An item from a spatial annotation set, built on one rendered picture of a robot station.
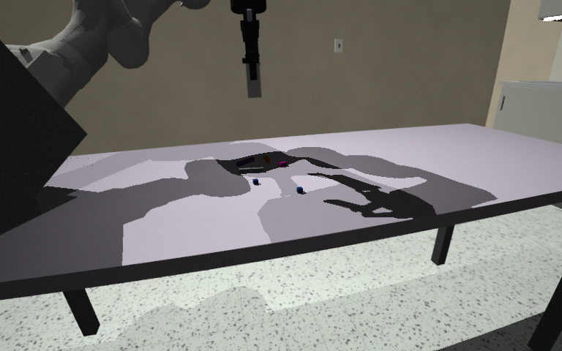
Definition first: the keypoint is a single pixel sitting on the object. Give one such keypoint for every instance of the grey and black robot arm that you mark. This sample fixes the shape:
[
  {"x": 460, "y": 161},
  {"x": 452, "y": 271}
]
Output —
[{"x": 66, "y": 63}]

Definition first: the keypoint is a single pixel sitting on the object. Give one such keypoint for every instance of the purple rod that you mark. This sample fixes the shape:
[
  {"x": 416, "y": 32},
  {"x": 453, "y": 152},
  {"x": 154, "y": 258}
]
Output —
[{"x": 245, "y": 161}]

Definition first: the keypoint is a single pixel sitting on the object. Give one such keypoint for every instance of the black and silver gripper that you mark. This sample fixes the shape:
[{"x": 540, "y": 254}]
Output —
[{"x": 249, "y": 27}]

